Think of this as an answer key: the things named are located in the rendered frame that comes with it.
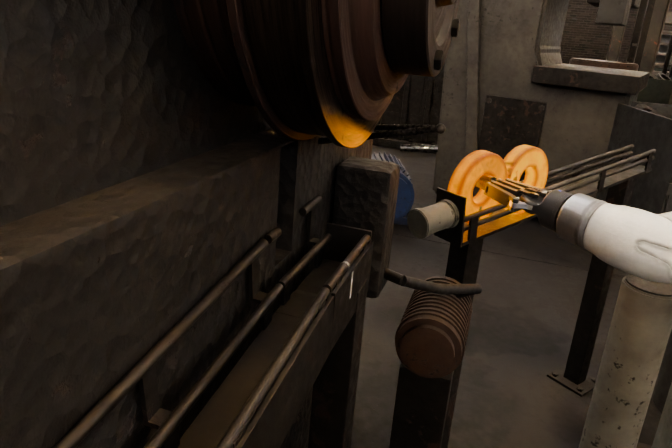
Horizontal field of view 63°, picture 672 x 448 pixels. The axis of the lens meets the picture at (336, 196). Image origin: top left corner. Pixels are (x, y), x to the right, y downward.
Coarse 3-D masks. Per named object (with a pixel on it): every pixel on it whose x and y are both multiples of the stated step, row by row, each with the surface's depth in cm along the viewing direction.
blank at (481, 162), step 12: (468, 156) 112; (480, 156) 111; (492, 156) 112; (456, 168) 111; (468, 168) 110; (480, 168) 111; (492, 168) 114; (504, 168) 116; (456, 180) 110; (468, 180) 110; (456, 192) 110; (468, 192) 112; (480, 192) 118; (468, 204) 113; (480, 204) 116; (492, 204) 118
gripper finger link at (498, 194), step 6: (492, 186) 108; (492, 192) 108; (498, 192) 106; (504, 192) 105; (492, 198) 108; (498, 198) 106; (504, 198) 105; (510, 198) 103; (516, 198) 102; (504, 204) 105; (510, 210) 102; (516, 210) 102
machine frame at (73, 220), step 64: (0, 0) 36; (64, 0) 41; (128, 0) 47; (0, 64) 37; (64, 64) 42; (128, 64) 49; (192, 64) 58; (0, 128) 38; (64, 128) 43; (128, 128) 50; (192, 128) 60; (256, 128) 76; (0, 192) 38; (64, 192) 44; (128, 192) 48; (192, 192) 52; (256, 192) 66; (320, 192) 90; (0, 256) 34; (64, 256) 38; (128, 256) 44; (192, 256) 54; (0, 320) 33; (64, 320) 39; (128, 320) 46; (0, 384) 34; (64, 384) 40; (192, 384) 58
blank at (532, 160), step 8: (512, 152) 121; (520, 152) 120; (528, 152) 120; (536, 152) 122; (504, 160) 121; (512, 160) 119; (520, 160) 119; (528, 160) 121; (536, 160) 123; (544, 160) 125; (512, 168) 119; (520, 168) 120; (528, 168) 126; (536, 168) 124; (544, 168) 126; (512, 176) 119; (520, 176) 121; (528, 176) 127; (536, 176) 125; (544, 176) 127; (528, 184) 127; (536, 184) 126; (544, 184) 128; (504, 208) 124
